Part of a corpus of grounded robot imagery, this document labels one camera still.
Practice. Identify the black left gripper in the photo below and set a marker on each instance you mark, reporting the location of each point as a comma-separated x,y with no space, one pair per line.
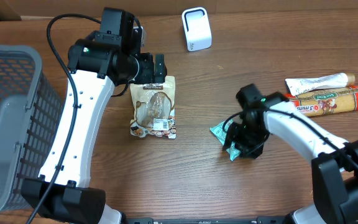
153,70

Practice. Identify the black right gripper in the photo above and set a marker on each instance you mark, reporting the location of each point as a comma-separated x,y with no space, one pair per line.
245,140

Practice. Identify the light blue snack packet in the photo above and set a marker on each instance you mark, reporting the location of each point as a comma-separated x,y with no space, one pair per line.
221,136

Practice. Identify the brown snack pouch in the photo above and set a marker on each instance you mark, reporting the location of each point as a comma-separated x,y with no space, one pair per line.
154,109

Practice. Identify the white tube with gold cap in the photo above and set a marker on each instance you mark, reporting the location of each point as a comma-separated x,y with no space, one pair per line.
299,86

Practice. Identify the orange pasta package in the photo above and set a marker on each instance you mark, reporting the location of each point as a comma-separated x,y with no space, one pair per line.
325,102

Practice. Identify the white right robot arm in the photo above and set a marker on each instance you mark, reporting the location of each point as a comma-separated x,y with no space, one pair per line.
333,160

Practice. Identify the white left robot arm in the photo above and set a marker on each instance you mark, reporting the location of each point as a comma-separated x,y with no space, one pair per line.
105,59

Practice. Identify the white barcode scanner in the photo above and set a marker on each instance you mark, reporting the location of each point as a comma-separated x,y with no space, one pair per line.
197,29

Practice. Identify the grey plastic shopping basket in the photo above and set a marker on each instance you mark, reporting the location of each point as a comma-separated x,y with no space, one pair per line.
30,111

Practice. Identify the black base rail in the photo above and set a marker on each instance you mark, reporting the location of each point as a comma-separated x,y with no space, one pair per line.
213,220

